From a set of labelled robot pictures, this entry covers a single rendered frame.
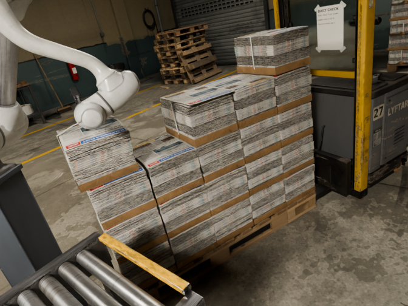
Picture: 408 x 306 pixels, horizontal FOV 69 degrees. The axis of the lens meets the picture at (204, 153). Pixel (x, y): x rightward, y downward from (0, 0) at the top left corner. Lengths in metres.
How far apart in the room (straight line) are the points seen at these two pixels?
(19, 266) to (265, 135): 1.45
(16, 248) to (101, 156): 0.56
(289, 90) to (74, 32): 7.39
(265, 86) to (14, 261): 1.55
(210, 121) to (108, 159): 0.56
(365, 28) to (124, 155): 1.53
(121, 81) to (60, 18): 7.53
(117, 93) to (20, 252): 0.87
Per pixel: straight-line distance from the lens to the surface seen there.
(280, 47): 1.85
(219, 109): 1.62
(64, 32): 8.68
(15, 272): 1.77
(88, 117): 1.15
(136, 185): 1.51
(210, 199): 1.75
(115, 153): 1.43
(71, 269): 1.11
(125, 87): 1.21
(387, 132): 2.59
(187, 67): 7.58
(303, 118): 2.06
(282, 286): 1.90
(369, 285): 1.96
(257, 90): 1.75
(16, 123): 1.63
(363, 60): 2.11
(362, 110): 2.20
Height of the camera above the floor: 1.45
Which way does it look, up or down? 24 degrees down
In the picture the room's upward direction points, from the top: 12 degrees counter-clockwise
